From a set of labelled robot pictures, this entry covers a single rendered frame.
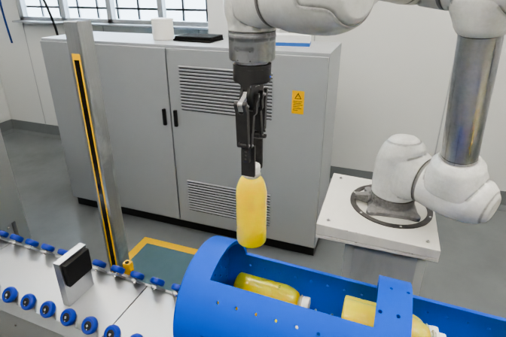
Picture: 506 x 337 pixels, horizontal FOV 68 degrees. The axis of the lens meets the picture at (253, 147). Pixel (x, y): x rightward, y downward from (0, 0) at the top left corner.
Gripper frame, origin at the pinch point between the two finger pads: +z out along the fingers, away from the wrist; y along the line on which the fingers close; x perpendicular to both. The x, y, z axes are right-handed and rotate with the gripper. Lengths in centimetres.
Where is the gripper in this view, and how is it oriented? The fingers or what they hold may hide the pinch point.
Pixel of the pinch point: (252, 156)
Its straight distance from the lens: 80.8
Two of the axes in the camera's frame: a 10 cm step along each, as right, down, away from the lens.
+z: 0.0, 9.2, 3.9
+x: 9.3, 1.4, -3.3
